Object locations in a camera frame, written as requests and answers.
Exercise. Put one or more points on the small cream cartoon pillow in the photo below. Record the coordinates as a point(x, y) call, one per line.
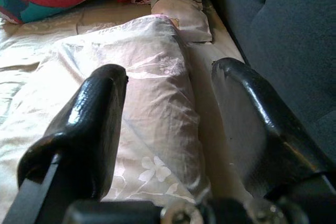
point(189, 16)

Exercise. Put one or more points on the dark blue upholstered headboard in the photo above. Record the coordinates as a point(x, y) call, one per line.
point(288, 37)

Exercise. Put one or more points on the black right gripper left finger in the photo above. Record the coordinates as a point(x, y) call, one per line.
point(86, 129)

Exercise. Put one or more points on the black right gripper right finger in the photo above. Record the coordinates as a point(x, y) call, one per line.
point(257, 119)

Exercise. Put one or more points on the beige floral duvet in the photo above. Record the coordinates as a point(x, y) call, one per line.
point(157, 103)

